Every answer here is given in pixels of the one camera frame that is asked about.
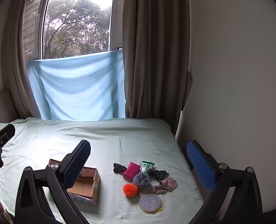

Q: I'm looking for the orange fluffy pompom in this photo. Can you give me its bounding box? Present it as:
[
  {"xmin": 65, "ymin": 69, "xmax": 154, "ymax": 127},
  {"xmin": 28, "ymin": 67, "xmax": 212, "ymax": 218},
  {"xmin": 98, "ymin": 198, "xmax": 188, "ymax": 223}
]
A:
[{"xmin": 123, "ymin": 183, "xmax": 138, "ymax": 198}]

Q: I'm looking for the window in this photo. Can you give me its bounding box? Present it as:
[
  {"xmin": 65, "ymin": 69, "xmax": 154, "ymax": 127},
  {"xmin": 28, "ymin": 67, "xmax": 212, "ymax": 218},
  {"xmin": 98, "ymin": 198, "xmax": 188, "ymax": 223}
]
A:
[{"xmin": 23, "ymin": 0, "xmax": 123, "ymax": 60}]

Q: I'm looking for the window shutter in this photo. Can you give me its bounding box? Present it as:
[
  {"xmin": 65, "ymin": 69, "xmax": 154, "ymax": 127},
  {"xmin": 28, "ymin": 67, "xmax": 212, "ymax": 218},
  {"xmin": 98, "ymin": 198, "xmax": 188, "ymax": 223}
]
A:
[{"xmin": 23, "ymin": 0, "xmax": 44, "ymax": 58}]

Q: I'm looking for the pink zip pouch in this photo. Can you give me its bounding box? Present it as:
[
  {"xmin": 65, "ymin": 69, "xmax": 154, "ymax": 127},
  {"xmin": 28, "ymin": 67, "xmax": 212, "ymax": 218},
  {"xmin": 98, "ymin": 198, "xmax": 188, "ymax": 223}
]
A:
[{"xmin": 122, "ymin": 161, "xmax": 141, "ymax": 181}]

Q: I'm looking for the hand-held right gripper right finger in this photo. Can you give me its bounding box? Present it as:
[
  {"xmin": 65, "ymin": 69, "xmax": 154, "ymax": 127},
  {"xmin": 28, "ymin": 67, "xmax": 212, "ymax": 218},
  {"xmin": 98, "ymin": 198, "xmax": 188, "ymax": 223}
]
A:
[{"xmin": 186, "ymin": 140, "xmax": 263, "ymax": 224}]

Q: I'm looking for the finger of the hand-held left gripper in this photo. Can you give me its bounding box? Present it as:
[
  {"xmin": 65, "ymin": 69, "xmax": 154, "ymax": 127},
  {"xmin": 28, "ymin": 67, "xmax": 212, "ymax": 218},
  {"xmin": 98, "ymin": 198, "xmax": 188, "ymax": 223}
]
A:
[{"xmin": 0, "ymin": 123, "xmax": 16, "ymax": 150}]

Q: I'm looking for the round silver glitter pouch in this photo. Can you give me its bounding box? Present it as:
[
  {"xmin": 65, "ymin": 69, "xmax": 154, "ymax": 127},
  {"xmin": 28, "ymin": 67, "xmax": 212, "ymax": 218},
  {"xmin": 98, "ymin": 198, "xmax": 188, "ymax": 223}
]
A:
[{"xmin": 139, "ymin": 194, "xmax": 163, "ymax": 213}]

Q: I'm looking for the black patterned scrunchie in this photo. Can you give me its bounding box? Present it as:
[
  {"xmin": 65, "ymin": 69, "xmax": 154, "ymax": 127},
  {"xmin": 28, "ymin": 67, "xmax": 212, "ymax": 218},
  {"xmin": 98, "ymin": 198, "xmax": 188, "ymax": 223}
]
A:
[{"xmin": 148, "ymin": 169, "xmax": 169, "ymax": 181}]

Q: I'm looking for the grey fluffy scrunchie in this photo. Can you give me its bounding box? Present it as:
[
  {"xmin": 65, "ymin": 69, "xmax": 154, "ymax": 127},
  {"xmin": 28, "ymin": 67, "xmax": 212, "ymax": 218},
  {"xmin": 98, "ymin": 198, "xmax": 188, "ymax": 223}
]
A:
[{"xmin": 132, "ymin": 173, "xmax": 151, "ymax": 188}]

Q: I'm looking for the light blue hanging cloth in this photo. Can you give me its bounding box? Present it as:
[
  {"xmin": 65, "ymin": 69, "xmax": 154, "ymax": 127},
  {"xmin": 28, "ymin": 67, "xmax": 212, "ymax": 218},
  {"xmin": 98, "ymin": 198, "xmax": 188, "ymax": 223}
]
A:
[{"xmin": 27, "ymin": 50, "xmax": 127, "ymax": 122}]

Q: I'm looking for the brown curtain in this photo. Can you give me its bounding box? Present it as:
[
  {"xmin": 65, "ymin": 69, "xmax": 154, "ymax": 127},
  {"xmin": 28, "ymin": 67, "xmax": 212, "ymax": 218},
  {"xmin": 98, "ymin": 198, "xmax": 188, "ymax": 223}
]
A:
[
  {"xmin": 2, "ymin": 0, "xmax": 52, "ymax": 119},
  {"xmin": 121, "ymin": 0, "xmax": 192, "ymax": 125}
]

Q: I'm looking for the cardboard box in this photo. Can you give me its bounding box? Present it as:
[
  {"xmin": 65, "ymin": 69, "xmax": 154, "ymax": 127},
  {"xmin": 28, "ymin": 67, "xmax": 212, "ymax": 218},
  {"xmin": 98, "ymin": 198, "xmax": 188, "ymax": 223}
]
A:
[{"xmin": 45, "ymin": 159, "xmax": 101, "ymax": 205}]

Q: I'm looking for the green tissue packet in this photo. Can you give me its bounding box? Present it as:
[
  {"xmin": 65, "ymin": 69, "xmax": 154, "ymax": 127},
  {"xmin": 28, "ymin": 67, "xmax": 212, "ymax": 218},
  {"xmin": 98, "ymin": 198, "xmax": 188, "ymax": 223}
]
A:
[{"xmin": 140, "ymin": 161, "xmax": 155, "ymax": 173}]

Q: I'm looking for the black velvet scrunchie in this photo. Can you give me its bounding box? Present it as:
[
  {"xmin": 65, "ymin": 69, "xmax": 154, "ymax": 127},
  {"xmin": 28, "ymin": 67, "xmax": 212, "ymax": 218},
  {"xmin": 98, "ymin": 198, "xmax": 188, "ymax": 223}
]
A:
[{"xmin": 113, "ymin": 163, "xmax": 127, "ymax": 174}]

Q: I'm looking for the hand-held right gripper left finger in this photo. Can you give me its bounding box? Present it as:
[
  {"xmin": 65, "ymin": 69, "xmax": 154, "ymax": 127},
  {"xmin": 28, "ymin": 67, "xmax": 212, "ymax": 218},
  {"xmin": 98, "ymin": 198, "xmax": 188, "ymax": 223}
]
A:
[{"xmin": 15, "ymin": 140, "xmax": 91, "ymax": 224}]

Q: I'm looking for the pale pink scrunchie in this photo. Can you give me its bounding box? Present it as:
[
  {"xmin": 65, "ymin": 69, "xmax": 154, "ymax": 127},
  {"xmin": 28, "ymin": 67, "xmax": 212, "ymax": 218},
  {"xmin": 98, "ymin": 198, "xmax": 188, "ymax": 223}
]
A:
[{"xmin": 152, "ymin": 177, "xmax": 178, "ymax": 195}]

